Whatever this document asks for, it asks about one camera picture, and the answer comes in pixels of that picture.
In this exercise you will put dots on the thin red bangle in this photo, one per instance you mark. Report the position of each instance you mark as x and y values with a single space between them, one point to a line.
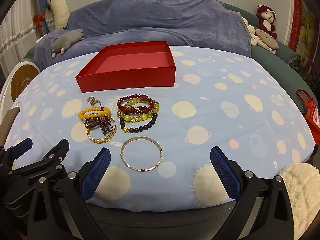
141 138

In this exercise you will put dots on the gold leaf bangle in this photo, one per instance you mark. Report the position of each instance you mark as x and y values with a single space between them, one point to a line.
100 140

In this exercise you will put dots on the planet print bed sheet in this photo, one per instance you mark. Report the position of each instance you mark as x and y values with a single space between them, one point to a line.
200 105

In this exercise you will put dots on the white plush toy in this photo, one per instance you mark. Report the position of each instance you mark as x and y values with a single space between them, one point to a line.
251 30

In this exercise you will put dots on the white sheer curtain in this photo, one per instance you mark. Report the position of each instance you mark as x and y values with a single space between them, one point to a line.
17 30

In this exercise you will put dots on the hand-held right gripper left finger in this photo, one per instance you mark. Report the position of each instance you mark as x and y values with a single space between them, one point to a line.
96 172

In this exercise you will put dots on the red wall hanging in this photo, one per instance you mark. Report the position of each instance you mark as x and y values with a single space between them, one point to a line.
296 17

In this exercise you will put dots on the red plush monkey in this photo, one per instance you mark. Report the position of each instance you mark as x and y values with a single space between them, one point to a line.
265 25

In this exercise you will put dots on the red ribbon bow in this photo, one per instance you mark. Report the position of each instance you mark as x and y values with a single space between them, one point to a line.
38 20

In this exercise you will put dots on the blue curtain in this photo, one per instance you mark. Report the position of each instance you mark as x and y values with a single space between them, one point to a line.
41 2

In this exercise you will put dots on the green sofa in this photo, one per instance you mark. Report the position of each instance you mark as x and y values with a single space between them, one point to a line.
275 62

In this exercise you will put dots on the red bag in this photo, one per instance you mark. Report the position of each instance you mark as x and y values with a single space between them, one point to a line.
312 115

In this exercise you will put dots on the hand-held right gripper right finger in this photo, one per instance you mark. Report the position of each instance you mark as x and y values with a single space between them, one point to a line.
225 172

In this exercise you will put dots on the round wooden white device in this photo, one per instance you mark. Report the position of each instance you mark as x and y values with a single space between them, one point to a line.
22 80

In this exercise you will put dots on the white fluffy cloth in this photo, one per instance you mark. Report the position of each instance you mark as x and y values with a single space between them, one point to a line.
302 192

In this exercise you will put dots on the blue velvet blanket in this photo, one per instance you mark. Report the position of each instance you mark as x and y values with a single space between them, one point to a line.
150 17

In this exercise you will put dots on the white plush llama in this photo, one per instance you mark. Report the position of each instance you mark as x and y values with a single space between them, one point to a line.
60 10

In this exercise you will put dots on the cookie plush pillow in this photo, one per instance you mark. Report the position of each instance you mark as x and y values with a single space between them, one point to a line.
267 38

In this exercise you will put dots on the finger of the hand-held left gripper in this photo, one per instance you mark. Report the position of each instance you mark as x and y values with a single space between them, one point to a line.
56 151
23 145

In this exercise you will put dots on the red cardboard box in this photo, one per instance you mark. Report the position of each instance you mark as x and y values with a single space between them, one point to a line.
125 78

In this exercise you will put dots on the taupe cloth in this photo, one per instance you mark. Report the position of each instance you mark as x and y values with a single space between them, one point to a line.
10 122

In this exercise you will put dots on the grey plush mouse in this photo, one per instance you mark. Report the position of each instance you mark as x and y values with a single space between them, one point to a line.
67 38

